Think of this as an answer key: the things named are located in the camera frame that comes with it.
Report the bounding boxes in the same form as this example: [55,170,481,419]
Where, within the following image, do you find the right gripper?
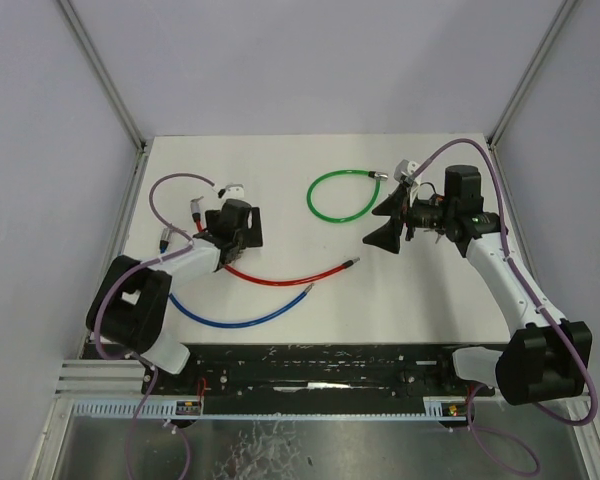
[363,183,455,255]

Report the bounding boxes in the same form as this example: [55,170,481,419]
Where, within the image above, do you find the green cable lock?
[306,169,388,224]

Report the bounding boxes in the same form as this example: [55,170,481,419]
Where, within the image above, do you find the orange padlock with keys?
[426,229,445,245]

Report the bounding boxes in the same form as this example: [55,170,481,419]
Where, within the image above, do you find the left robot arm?
[86,199,263,395]

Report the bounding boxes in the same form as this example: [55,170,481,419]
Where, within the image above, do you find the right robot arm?
[363,161,592,405]

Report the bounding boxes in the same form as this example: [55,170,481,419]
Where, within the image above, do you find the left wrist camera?
[217,183,245,200]

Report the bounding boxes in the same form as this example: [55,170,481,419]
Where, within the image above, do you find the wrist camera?
[217,183,245,200]
[393,159,420,185]

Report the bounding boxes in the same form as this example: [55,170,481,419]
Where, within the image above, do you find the red cable lock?
[189,197,360,288]

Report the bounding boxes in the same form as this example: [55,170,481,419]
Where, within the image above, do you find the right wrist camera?
[393,159,420,185]

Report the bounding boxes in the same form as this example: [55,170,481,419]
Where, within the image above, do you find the blue cable lock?
[158,227,315,330]

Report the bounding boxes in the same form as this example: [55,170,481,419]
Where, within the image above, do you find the left aluminium frame post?
[54,0,147,151]

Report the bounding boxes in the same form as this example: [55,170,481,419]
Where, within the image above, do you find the aluminium frame post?
[54,0,147,151]
[487,0,582,150]

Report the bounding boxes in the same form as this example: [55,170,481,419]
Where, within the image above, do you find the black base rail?
[155,343,471,398]

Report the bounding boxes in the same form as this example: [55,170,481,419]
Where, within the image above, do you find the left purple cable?
[92,173,221,480]

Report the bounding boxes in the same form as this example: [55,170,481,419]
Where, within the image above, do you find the right aluminium frame post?
[487,0,582,150]

